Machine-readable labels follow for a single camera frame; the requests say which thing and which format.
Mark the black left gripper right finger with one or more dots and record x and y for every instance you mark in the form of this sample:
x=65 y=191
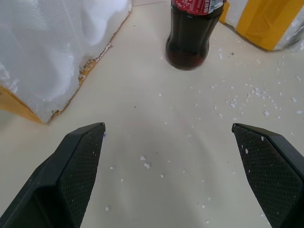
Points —
x=270 y=175

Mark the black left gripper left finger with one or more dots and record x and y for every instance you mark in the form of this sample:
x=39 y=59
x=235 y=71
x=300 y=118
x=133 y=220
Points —
x=61 y=180

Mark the white styrofoam block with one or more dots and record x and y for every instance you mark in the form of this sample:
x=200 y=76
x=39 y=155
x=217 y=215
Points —
x=50 y=52

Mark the yellow and white foam block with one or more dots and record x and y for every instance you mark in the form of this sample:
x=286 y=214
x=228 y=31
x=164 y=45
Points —
x=263 y=21

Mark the cola bottle with red label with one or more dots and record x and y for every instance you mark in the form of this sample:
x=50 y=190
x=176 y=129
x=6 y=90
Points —
x=187 y=38

